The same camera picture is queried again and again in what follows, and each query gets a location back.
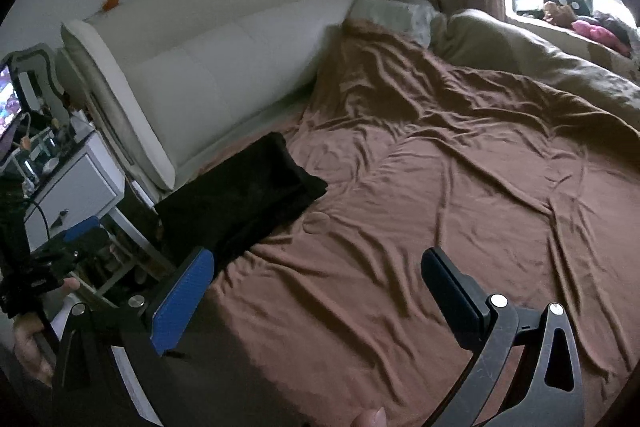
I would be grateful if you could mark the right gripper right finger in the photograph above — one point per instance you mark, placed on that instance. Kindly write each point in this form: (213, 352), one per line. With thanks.
(546, 387)

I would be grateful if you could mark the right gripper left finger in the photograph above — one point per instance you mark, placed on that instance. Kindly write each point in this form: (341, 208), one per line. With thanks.
(149, 326)

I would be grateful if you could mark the black garment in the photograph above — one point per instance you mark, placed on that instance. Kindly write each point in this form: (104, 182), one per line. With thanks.
(238, 203)

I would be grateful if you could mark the person left hand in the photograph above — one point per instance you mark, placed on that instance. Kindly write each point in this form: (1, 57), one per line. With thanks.
(34, 369)

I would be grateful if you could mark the white nightstand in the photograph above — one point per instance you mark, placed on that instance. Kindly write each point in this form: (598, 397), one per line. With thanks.
(68, 183)

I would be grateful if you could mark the brown bed sheet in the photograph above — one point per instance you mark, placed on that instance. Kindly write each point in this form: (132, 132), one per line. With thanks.
(531, 190)

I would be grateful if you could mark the monitor screen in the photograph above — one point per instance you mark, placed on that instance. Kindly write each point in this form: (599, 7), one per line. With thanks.
(10, 104)

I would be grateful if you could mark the beige quilt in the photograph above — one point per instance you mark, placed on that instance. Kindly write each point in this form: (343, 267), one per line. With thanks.
(475, 39)

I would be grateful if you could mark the white pillow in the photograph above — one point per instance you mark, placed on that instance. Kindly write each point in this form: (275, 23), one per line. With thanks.
(412, 18)

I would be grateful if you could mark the stuffed toy on sill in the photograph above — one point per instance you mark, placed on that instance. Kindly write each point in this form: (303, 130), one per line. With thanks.
(563, 13)

